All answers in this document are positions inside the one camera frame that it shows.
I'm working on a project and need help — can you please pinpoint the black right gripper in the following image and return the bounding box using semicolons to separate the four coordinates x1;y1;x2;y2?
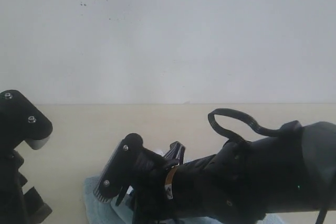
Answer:
127;147;184;223

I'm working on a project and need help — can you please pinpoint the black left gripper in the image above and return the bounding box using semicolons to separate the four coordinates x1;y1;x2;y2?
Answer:
1;146;52;224

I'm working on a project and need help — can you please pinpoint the light blue fluffy towel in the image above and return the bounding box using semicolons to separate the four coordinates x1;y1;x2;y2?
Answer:
83;175;286;224

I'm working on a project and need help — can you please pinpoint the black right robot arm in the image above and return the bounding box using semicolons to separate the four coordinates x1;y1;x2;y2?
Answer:
132;122;335;223

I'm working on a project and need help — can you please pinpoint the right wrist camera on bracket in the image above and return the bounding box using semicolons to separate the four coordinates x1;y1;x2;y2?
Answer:
93;133;143;206

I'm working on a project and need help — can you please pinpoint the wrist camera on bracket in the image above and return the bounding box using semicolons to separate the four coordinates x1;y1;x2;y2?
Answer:
93;133;143;206
1;90;53;153

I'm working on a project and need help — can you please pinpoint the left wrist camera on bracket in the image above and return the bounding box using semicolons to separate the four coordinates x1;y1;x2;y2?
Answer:
1;90;53;153

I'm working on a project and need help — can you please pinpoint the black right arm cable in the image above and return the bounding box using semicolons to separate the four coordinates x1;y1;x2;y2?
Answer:
207;108;284;143

